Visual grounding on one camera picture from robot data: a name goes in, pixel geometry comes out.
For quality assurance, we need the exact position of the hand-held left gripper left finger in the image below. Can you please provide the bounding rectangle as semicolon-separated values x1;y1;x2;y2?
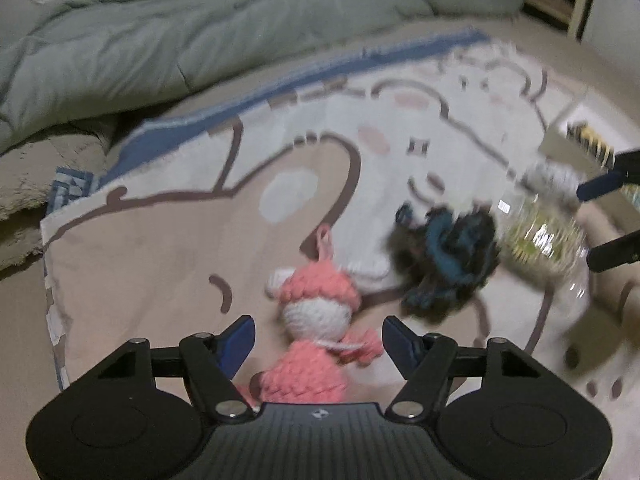
95;315;257;423

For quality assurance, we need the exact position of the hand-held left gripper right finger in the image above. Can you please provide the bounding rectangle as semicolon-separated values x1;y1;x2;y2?
381;316;544;419

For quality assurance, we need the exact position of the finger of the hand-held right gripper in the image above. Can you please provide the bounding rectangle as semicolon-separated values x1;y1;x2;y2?
576;149;640;202
586;232;640;274

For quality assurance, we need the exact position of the white cardboard box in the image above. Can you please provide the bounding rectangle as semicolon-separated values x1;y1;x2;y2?
537;102;640;361

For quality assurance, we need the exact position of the clear bag of beige cords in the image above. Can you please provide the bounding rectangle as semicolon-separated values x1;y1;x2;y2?
500;192;590;283

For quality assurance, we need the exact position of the pink crochet doll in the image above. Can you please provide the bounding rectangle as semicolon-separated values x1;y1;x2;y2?
248;225;387;404

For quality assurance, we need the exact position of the grey white yarn ball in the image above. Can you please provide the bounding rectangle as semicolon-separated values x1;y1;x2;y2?
519;159;583;198

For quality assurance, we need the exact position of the dark crochet scrunchie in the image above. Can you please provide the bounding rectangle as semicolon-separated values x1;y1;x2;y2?
387;202;502;322

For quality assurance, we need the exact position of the cartoon bear printed blanket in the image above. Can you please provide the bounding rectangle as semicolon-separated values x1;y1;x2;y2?
41;29;640;406

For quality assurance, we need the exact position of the blue patterned cloth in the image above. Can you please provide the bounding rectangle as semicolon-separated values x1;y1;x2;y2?
49;166;97;212

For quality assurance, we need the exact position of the beige fuzzy blanket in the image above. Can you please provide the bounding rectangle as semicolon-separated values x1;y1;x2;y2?
0;120;118;273

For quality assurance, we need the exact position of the grey duvet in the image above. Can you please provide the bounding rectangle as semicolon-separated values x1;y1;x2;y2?
0;0;525;153

